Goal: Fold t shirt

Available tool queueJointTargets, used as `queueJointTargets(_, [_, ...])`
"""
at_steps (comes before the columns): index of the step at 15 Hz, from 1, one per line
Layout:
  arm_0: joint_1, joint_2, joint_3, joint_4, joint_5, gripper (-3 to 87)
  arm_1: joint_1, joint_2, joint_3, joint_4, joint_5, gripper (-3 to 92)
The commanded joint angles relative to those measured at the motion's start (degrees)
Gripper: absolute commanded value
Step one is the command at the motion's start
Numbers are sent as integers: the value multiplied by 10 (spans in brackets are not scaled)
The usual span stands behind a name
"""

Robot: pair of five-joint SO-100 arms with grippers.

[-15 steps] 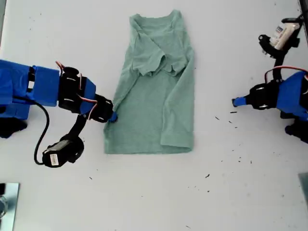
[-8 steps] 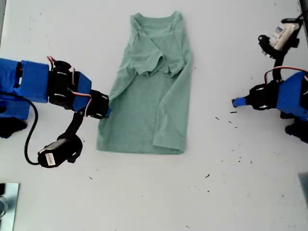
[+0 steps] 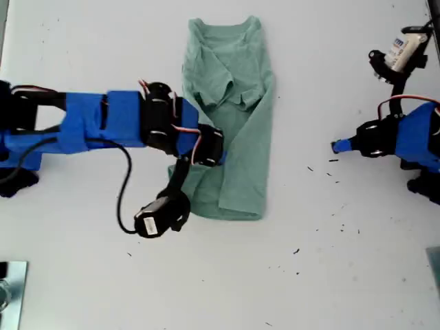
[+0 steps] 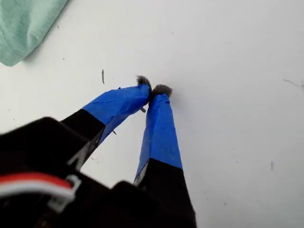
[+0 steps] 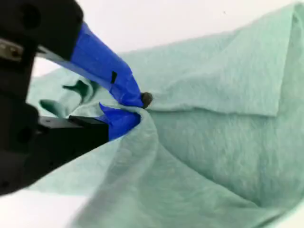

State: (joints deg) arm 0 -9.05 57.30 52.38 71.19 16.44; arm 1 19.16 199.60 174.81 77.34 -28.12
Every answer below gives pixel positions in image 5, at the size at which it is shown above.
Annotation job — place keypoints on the green t-shirt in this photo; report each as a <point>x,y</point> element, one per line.
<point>213,154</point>

